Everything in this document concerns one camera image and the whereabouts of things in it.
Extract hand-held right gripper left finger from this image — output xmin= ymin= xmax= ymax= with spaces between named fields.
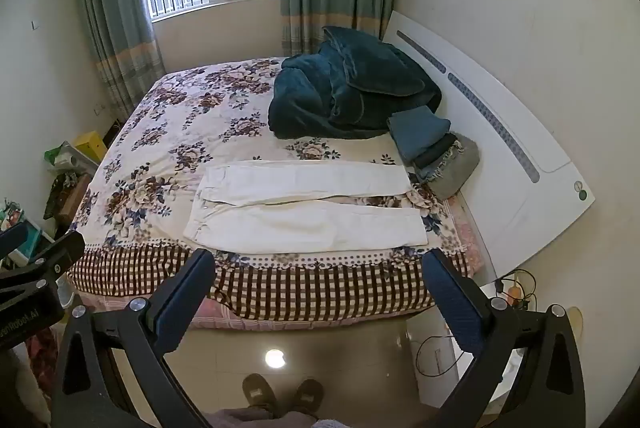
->
xmin=50 ymin=248 xmax=217 ymax=428

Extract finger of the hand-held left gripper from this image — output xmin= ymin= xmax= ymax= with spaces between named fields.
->
xmin=0 ymin=230 xmax=86 ymax=299
xmin=0 ymin=223 xmax=30 ymax=255

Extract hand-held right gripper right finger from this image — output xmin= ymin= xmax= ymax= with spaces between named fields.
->
xmin=421 ymin=249 xmax=587 ymax=428

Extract white pants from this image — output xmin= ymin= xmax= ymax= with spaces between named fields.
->
xmin=182 ymin=159 xmax=429 ymax=255

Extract white nightstand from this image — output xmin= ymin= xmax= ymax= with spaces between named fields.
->
xmin=405 ymin=308 xmax=526 ymax=404

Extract dark brown box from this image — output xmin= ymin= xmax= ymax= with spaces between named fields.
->
xmin=44 ymin=173 xmax=93 ymax=225

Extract green plastic bag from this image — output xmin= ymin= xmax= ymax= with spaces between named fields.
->
xmin=44 ymin=142 xmax=76 ymax=166

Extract yellow box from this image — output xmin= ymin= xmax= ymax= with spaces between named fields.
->
xmin=74 ymin=132 xmax=108 ymax=164

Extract olive slipper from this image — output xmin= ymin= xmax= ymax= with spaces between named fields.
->
xmin=242 ymin=373 xmax=279 ymax=415

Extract white headboard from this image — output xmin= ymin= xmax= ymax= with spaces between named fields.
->
xmin=382 ymin=10 xmax=597 ymax=276

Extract folded dark grey cloth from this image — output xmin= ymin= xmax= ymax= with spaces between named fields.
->
xmin=412 ymin=133 xmax=458 ymax=171

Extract floral patterned bedsheet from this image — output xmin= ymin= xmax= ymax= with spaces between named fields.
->
xmin=66 ymin=55 xmax=486 ymax=334

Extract folded teal cloth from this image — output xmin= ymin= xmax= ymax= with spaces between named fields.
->
xmin=387 ymin=105 xmax=452 ymax=164

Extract teal plush blanket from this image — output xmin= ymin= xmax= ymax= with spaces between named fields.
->
xmin=267 ymin=25 xmax=443 ymax=141

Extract black cable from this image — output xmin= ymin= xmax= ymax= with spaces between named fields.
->
xmin=415 ymin=333 xmax=462 ymax=379

